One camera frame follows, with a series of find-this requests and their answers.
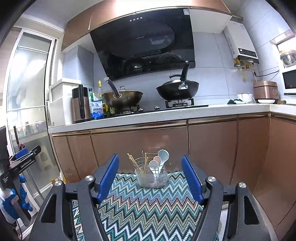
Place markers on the wooden chopstick seven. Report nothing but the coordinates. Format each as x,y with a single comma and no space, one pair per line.
143,161

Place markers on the zigzag knitted table cloth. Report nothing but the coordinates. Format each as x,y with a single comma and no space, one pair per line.
131,212

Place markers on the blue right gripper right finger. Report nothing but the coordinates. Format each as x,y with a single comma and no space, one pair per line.
192,179

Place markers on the beige ceramic spoon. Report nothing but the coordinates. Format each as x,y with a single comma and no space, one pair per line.
156,159

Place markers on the black range hood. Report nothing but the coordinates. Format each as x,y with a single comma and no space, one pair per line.
145,42

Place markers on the black gas stove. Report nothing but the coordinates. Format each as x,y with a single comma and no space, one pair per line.
174,104

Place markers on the white water heater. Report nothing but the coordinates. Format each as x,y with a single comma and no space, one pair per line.
239,41

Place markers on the white microwave oven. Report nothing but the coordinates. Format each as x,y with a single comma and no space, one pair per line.
289,82

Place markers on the white ceramic spoon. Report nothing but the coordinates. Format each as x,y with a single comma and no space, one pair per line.
154,167

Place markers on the bronze wok with handle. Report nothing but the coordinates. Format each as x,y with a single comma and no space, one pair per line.
120,99

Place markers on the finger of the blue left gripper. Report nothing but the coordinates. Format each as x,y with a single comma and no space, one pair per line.
19,154

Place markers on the copper rice cooker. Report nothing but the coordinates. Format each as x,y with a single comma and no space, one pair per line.
265,90

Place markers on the wooden chopstick six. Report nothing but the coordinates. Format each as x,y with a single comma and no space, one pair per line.
145,162

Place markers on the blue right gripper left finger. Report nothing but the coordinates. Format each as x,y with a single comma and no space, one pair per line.
111,169

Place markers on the wooden chopstick five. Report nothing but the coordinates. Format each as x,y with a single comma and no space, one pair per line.
137,164

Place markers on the white salt bag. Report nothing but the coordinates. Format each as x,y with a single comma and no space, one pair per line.
97,109

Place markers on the white bowl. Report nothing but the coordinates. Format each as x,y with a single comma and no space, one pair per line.
245,97

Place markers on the black wok with handle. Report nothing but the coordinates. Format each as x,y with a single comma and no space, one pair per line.
181,88

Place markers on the wire utensil rack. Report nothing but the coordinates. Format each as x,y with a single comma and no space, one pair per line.
151,155

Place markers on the light blue ceramic spoon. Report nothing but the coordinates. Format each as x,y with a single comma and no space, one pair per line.
164,156

